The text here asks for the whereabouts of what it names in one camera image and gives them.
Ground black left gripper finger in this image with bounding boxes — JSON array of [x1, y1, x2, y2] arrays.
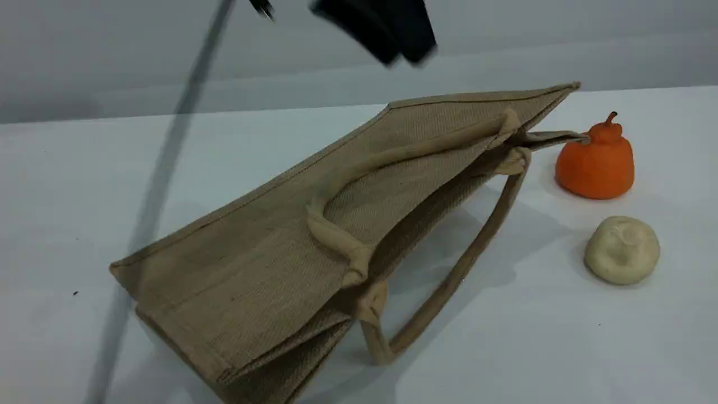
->
[[386, 0, 439, 65], [310, 0, 402, 67]]

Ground brown jute tote bag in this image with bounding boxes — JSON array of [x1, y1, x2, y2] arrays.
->
[[109, 81, 591, 404]]

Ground orange toy pear-shaped fruit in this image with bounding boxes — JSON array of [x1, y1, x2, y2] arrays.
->
[[555, 111, 636, 201]]

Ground cream white toy bun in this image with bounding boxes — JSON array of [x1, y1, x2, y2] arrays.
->
[[583, 215, 661, 286]]

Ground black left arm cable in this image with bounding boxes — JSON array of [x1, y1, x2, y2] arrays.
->
[[83, 0, 237, 404]]

